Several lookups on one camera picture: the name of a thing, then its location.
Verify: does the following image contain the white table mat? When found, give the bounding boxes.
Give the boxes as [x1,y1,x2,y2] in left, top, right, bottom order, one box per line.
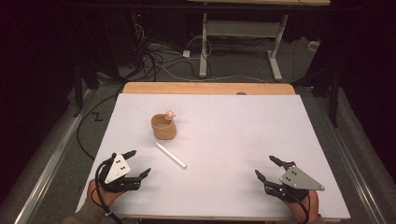
[76,92,351,220]

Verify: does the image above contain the long black floor cable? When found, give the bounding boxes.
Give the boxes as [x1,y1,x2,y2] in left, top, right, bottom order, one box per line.
[76,90,124,161]

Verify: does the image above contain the person's right hand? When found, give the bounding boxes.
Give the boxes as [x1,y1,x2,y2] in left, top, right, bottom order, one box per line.
[283,189,320,224]

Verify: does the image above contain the wooden table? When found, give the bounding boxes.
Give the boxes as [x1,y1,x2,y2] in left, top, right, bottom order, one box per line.
[116,81,344,223]

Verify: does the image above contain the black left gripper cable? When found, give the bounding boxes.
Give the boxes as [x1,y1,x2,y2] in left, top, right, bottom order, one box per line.
[93,153,125,224]

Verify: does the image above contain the white metal desk frame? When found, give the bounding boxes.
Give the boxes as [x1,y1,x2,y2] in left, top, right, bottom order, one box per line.
[186,0,332,82]

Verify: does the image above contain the white stick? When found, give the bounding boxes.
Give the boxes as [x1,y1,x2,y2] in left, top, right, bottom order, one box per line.
[154,141,188,170]

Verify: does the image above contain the black stand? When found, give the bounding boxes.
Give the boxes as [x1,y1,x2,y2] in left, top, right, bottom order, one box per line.
[72,62,101,119]
[292,66,342,129]

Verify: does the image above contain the brown ceramic cup with figurine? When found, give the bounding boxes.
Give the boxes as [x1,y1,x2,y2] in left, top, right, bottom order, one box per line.
[150,110,177,141]

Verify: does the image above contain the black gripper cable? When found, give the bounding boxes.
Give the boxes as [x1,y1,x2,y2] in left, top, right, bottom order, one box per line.
[281,183,312,224]
[93,153,125,224]

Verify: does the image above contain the white floor cable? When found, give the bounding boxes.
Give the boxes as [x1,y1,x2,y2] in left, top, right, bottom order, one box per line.
[148,43,269,84]

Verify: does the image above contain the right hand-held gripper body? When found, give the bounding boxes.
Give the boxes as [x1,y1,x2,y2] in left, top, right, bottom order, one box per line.
[263,165,326,203]

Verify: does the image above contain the bundle of black floor cables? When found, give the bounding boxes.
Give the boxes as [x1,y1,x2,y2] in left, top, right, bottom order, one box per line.
[118,21,206,82]

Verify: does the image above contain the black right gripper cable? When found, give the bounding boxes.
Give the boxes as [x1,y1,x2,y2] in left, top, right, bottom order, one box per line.
[281,183,312,224]

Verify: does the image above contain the metal floor rail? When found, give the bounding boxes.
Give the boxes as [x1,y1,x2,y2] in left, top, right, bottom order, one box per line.
[312,92,389,224]
[13,88,96,224]

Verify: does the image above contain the person's left hand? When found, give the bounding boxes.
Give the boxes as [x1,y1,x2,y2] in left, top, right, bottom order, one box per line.
[86,178,126,208]

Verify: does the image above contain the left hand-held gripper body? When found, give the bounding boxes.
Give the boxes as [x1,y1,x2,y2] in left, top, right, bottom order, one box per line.
[94,152,143,194]

